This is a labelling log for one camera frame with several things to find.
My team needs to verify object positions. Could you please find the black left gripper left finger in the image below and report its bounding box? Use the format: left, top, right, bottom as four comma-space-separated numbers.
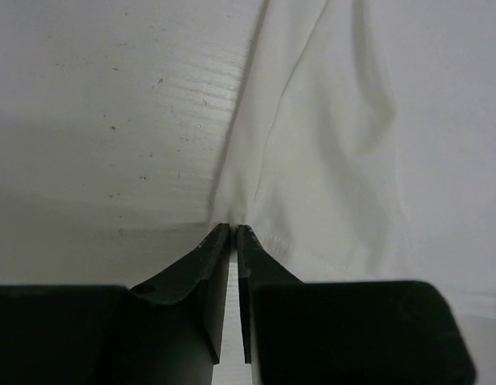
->
127, 224, 229, 384

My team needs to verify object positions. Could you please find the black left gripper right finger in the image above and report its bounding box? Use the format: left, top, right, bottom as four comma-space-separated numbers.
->
236, 225, 303, 364

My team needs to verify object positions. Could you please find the white tank top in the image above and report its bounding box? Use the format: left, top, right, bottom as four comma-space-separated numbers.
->
211, 1, 496, 314

